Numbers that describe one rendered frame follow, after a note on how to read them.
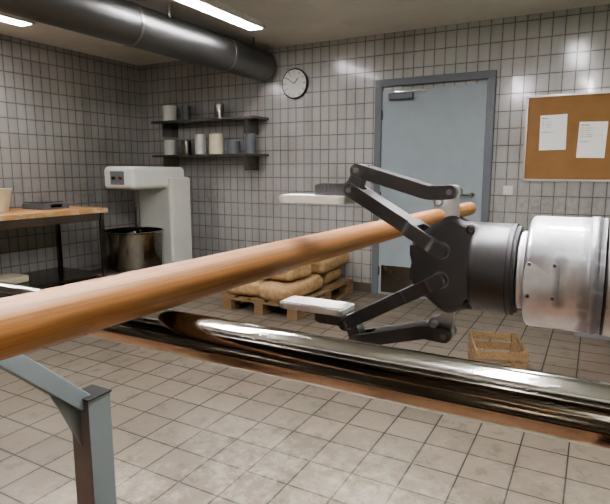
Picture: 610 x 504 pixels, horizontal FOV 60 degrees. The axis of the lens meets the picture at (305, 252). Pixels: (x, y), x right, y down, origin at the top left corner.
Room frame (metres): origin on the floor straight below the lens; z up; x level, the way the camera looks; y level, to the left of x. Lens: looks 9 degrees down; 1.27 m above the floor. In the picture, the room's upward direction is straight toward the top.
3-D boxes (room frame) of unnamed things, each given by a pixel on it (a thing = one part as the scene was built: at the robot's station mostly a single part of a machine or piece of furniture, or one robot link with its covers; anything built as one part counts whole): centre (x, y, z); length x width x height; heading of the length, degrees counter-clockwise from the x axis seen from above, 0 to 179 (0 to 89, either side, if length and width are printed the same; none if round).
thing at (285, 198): (0.51, -0.01, 1.24); 0.07 x 0.03 x 0.01; 61
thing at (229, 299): (5.10, 0.13, 0.07); 1.20 x 0.80 x 0.14; 151
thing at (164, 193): (5.83, 1.78, 0.66); 1.00 x 0.66 x 1.32; 151
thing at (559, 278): (0.41, -0.20, 1.19); 0.09 x 0.06 x 0.09; 151
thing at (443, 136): (5.12, -1.20, 1.08); 1.14 x 0.09 x 2.16; 61
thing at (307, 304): (0.51, -0.01, 1.14); 0.07 x 0.03 x 0.01; 61
